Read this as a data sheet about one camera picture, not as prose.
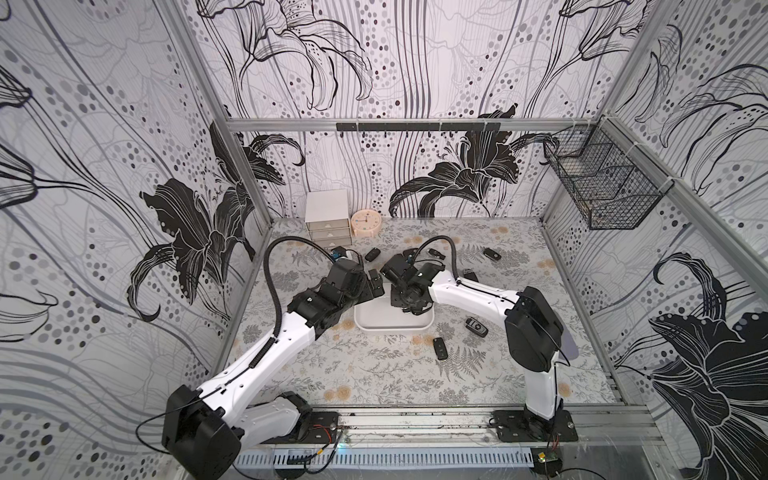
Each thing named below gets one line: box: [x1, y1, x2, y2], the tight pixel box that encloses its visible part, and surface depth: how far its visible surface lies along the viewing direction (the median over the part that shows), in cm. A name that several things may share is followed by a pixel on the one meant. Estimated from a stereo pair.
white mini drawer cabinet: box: [305, 189, 352, 247], surface depth 110 cm
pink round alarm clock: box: [350, 209, 382, 238], surface depth 117 cm
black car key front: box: [433, 337, 449, 360], surface depth 86 cm
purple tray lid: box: [561, 329, 579, 360], surface depth 85 cm
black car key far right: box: [483, 248, 502, 261], surface depth 108 cm
